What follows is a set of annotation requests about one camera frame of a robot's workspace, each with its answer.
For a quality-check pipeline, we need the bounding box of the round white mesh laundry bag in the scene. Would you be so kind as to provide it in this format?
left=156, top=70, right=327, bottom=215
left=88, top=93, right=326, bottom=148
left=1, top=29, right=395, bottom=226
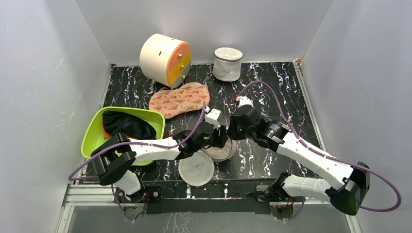
left=178, top=139, right=236, bottom=187

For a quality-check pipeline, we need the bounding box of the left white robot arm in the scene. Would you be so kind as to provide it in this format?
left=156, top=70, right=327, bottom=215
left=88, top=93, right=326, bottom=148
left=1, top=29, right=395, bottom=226
left=92, top=121, right=232, bottom=202

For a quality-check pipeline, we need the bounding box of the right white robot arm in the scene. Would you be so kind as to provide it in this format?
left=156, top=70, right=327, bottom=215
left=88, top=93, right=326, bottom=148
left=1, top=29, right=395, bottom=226
left=227, top=105, right=370, bottom=216

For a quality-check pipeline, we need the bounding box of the floral pink mesh pouch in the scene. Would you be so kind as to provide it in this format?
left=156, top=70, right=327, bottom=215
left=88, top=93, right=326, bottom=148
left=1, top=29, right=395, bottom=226
left=149, top=82, right=210, bottom=119

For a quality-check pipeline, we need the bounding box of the white mesh cylinder basket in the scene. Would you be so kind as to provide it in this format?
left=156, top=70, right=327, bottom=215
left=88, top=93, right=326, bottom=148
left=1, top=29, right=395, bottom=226
left=212, top=47, right=243, bottom=82

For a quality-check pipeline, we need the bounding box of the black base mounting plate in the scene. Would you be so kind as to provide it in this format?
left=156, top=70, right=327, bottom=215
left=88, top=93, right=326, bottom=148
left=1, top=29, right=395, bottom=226
left=114, top=178, right=307, bottom=216

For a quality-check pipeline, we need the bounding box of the round cream drawer box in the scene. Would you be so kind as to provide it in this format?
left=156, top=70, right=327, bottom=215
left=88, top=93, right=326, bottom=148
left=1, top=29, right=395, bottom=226
left=139, top=33, right=192, bottom=88

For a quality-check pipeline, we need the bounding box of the black clothing in basin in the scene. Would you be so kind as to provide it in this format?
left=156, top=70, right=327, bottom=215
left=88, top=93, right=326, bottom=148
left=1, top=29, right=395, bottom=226
left=102, top=111, right=156, bottom=140

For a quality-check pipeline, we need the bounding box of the orange cloth in basin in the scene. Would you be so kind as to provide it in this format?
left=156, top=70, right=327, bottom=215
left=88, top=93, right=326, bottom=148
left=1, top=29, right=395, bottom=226
left=101, top=125, right=112, bottom=139

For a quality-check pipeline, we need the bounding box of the green plastic basin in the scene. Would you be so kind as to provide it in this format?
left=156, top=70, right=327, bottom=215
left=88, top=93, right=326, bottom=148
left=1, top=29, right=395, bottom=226
left=81, top=106, right=165, bottom=159

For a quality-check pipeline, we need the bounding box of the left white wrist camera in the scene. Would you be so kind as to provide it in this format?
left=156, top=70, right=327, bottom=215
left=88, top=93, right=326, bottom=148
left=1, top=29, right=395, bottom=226
left=205, top=109, right=222, bottom=129

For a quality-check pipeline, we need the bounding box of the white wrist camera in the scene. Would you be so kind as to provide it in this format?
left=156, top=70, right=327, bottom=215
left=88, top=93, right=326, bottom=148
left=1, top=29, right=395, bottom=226
left=236, top=96, right=253, bottom=108
left=205, top=109, right=222, bottom=129

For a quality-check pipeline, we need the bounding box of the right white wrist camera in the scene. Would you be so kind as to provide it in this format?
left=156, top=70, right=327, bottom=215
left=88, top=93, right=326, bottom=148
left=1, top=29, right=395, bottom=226
left=236, top=96, right=253, bottom=108

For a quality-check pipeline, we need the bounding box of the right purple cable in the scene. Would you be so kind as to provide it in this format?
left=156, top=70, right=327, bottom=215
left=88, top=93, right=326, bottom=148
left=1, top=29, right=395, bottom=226
left=235, top=80, right=402, bottom=213

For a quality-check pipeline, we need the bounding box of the purple cable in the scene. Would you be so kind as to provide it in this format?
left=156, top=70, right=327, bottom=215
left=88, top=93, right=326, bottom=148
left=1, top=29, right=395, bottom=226
left=235, top=80, right=402, bottom=213
left=68, top=102, right=207, bottom=222

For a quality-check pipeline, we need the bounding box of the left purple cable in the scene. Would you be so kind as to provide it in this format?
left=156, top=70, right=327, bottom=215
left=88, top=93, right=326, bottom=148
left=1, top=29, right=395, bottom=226
left=68, top=102, right=207, bottom=222

